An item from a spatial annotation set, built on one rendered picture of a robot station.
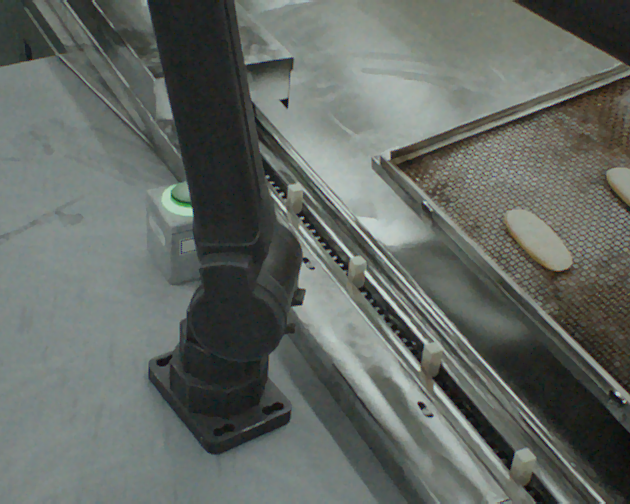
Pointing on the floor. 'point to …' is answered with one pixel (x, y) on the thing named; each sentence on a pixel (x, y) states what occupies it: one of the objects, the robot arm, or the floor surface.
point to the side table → (111, 328)
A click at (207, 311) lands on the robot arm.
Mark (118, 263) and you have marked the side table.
